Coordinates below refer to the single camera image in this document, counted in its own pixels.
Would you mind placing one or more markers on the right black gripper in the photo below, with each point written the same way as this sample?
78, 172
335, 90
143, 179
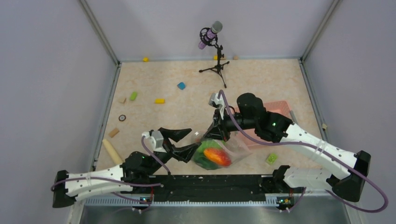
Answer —
218, 129

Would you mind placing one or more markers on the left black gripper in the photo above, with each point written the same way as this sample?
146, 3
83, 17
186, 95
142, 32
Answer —
183, 153

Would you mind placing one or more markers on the clear zip top bag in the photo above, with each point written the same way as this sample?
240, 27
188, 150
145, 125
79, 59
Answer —
235, 147

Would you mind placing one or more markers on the green bok choy toy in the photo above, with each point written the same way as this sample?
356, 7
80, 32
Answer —
201, 160

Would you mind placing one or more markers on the red yellow mango toy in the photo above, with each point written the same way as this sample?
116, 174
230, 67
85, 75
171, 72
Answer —
218, 156

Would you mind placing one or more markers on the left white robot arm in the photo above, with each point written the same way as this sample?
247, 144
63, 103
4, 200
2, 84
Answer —
134, 172

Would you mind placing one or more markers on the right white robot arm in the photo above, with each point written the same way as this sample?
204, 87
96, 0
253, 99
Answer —
343, 172

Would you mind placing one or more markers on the yellow rectangular block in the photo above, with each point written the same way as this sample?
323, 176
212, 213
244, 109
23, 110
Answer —
159, 101

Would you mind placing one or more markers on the blue block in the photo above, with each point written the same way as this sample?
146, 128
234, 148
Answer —
181, 85

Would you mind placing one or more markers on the green lego brick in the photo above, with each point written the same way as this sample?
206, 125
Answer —
271, 158

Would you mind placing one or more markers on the black tripod mic stand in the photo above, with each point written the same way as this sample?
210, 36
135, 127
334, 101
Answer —
219, 66

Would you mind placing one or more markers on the cream wooden cylinder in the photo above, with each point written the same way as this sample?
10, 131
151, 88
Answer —
115, 157

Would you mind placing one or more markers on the tan wooden block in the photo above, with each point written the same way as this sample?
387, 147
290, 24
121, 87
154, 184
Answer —
113, 132

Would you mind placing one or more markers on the green block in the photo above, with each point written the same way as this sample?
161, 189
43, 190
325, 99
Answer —
133, 96

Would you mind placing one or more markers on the pink perforated plastic basket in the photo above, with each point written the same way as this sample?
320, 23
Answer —
266, 122

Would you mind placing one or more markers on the small tan wooden cube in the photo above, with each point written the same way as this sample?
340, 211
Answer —
122, 100

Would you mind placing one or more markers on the purple microphone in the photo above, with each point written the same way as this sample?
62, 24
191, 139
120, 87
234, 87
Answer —
208, 36

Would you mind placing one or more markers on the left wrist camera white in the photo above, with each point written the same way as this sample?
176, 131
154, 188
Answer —
155, 139

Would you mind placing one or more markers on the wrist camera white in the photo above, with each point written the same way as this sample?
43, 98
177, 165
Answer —
155, 139
216, 100

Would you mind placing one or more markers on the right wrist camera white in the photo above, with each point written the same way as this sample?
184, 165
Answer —
216, 100

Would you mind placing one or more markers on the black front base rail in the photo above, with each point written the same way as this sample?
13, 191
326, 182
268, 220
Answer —
215, 188

